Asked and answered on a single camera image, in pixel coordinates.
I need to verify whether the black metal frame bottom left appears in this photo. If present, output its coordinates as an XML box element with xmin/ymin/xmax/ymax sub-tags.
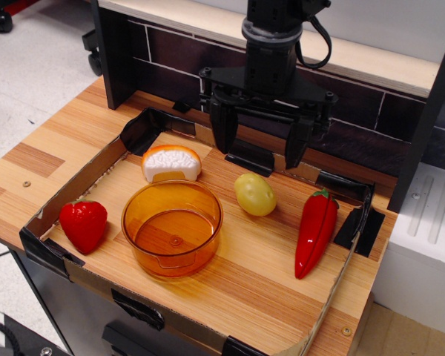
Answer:
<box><xmin>0</xmin><ymin>311</ymin><xmax>68</xmax><ymax>356</ymax></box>

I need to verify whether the black caster wheel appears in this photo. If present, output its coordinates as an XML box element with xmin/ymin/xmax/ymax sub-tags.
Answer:
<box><xmin>0</xmin><ymin>0</ymin><xmax>14</xmax><ymax>33</ymax></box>
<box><xmin>82</xmin><ymin>29</ymin><xmax>102</xmax><ymax>76</ymax></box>

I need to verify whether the white ribbed appliance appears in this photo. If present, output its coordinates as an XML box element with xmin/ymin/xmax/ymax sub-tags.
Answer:
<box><xmin>373</xmin><ymin>163</ymin><xmax>445</xmax><ymax>333</ymax></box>

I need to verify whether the transparent orange plastic pot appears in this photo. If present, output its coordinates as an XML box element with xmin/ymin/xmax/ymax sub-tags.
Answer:
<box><xmin>121</xmin><ymin>179</ymin><xmax>223</xmax><ymax>278</ymax></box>

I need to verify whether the black caster wheel far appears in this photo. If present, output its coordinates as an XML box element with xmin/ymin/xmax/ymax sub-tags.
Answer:
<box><xmin>0</xmin><ymin>0</ymin><xmax>14</xmax><ymax>33</ymax></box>

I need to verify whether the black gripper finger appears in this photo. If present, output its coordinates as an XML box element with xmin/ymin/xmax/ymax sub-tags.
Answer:
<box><xmin>209</xmin><ymin>100</ymin><xmax>238</xmax><ymax>154</ymax></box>
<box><xmin>285</xmin><ymin>119</ymin><xmax>313</xmax><ymax>169</ymax></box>

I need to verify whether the black left shelf post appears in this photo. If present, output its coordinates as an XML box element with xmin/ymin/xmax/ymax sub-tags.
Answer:
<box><xmin>91</xmin><ymin>1</ymin><xmax>137</xmax><ymax>110</ymax></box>

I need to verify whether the black shelf post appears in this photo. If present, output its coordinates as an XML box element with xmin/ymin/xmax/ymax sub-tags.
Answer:
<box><xmin>388</xmin><ymin>53</ymin><xmax>445</xmax><ymax>213</ymax></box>
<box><xmin>91</xmin><ymin>1</ymin><xmax>137</xmax><ymax>110</ymax></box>

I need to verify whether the black right shelf post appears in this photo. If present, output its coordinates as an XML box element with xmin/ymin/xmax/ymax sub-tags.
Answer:
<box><xmin>388</xmin><ymin>53</ymin><xmax>445</xmax><ymax>213</ymax></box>

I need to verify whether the light wooden shelf board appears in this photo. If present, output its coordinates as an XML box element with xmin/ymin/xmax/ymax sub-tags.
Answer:
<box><xmin>97</xmin><ymin>1</ymin><xmax>440</xmax><ymax>98</ymax></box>

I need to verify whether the red toy chili pepper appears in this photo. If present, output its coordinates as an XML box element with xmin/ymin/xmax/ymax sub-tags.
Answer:
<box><xmin>294</xmin><ymin>188</ymin><xmax>339</xmax><ymax>279</ymax></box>

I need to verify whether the yellow toy potato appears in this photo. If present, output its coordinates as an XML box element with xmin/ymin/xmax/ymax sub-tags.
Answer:
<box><xmin>234</xmin><ymin>173</ymin><xmax>277</xmax><ymax>217</ymax></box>

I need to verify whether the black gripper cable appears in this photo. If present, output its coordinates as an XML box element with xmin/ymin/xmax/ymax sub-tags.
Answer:
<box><xmin>295</xmin><ymin>14</ymin><xmax>333</xmax><ymax>70</ymax></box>

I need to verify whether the white orange toy sushi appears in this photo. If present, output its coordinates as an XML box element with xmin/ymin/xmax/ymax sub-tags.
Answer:
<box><xmin>142</xmin><ymin>145</ymin><xmax>202</xmax><ymax>183</ymax></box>

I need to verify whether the dark brick pattern backsplash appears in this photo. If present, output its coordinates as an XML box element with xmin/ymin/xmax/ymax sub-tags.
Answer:
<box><xmin>128</xmin><ymin>18</ymin><xmax>445</xmax><ymax>177</ymax></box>

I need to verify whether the red toy strawberry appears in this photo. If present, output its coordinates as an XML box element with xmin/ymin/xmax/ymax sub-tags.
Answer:
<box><xmin>59</xmin><ymin>200</ymin><xmax>108</xmax><ymax>254</ymax></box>

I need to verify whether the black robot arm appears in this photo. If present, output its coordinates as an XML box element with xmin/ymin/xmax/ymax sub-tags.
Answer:
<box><xmin>200</xmin><ymin>1</ymin><xmax>338</xmax><ymax>169</ymax></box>

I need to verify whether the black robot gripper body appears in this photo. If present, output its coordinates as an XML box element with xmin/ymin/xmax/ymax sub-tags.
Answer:
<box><xmin>200</xmin><ymin>19</ymin><xmax>337</xmax><ymax>130</ymax></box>

